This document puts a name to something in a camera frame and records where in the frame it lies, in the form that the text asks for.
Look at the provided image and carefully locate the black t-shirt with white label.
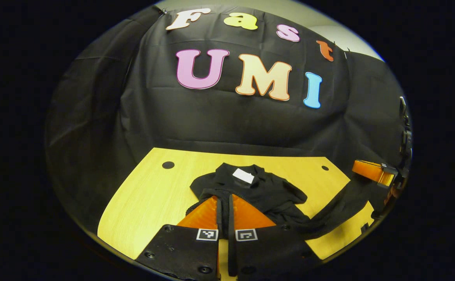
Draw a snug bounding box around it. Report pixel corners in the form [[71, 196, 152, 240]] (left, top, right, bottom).
[[186, 163, 373, 240]]

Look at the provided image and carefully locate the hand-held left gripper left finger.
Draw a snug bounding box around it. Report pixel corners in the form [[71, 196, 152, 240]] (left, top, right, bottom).
[[136, 195, 223, 280]]

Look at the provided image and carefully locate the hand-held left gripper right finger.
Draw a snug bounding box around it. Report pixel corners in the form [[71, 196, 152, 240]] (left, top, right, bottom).
[[227, 194, 322, 280]]

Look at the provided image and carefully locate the black backdrop cloth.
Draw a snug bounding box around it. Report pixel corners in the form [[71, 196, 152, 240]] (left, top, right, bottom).
[[44, 4, 413, 235]]

